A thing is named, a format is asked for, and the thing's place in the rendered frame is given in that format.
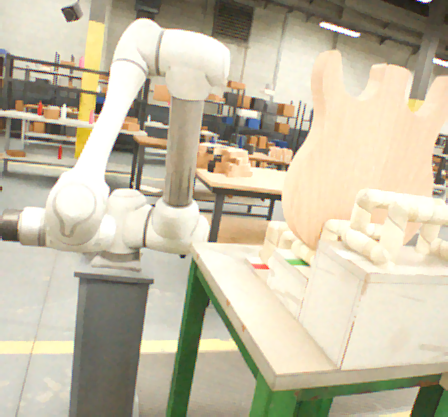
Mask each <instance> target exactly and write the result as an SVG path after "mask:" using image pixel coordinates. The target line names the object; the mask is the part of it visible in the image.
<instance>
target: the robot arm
mask: <svg viewBox="0 0 448 417"><path fill-rule="evenodd" d="M229 66H230V51H229V49H228V48H226V47H225V46H224V45H222V44H221V43H219V42H218V41H216V40H214V39H212V38H210V37H208V36H205V35H201V34H198V33H192V32H187V31H181V30H166V29H161V28H160V27H159V26H158V25H157V24H156V23H154V22H153V21H152V20H150V19H146V18H141V19H138V20H136V21H135V22H133V23H132V24H131V25H130V26H129V27H128V28H127V30H126V31H125V32H124V34H123V35H122V37H121V39H120V41H119V43H118V46H117V48H116V51H115V54H114V60H113V63H112V64H111V68H110V78H109V86H108V92H107V97H106V101H105V105H104V107H103V110H102V113H100V116H99V118H98V120H97V122H96V124H95V126H94V128H93V130H92V132H91V135H90V138H89V140H88V142H87V144H86V146H85V148H84V150H83V152H82V154H81V156H80V158H79V161H78V163H77V165H76V166H74V168H73V169H72V170H70V171H68V172H64V173H62V174H61V176H60V178H59V179H58V181H57V184H56V185H55V187H54V188H53V189H52V190H51V192H50V194H49V197H48V199H47V202H46V208H40V207H25V208H24V211H23V212H22V209H15V208H5V209H4V211H3V214H2V215H0V238H1V240H2V241H14V242H18V241H19V240H20V245H21V246H30V247H31V246H32V247H48V248H53V249H56V250H59V251H69V252H83V255H86V257H90V258H93V259H94V260H93V261H92V262H91V265H90V266H91V267H92V268H110V269H122V270H131V271H132V272H137V273H140V272H142V265H141V257H142V256H143V252H142V251H141V249H142V248H147V249H151V250H154V251H158V252H164V253H169V254H177V255H188V254H191V253H190V251H189V249H190V244H191V241H193V242H206V240H207V237H208V233H209V229H210V227H209V224H208V221H207V219H206V218H205V217H204V216H200V215H199V212H198V205H197V203H196V202H195V201H194V200H193V199H192V195H193V186H194V177H195V169H196V160H197V151H198V145H199V136H200V127H201V118H203V110H204V99H206V98H207V97H208V95H209V94H210V92H211V89H212V87H213V86H218V85H220V84H223V83H224V82H225V80H226V79H227V78H228V75H229ZM146 76H162V77H165V80H166V84H167V89H168V91H169V93H170V95H171V100H170V115H169V129H168V143H167V158H166V172H165V186H164V196H162V197H161V198H160V199H159V200H158V201H157V202H156V205H155V208H154V206H152V205H150V204H148V203H147V199H146V197H145V196H144V195H143V194H142V193H139V192H138V191H136V190H130V189H121V190H115V191H114V192H113V193H112V194H111V195H110V196H109V197H108V193H109V188H108V187H107V185H106V183H105V181H104V172H105V167H106V162H107V159H108V156H109V153H110V150H112V148H113V146H114V144H115V140H116V138H117V136H118V134H119V131H120V129H121V127H122V124H123V122H124V118H125V116H126V113H127V111H128V109H129V107H130V105H132V103H133V101H134V99H135V97H136V95H137V94H138V91H139V89H140V88H141V86H142V84H143V83H144V81H145V79H146Z"/></svg>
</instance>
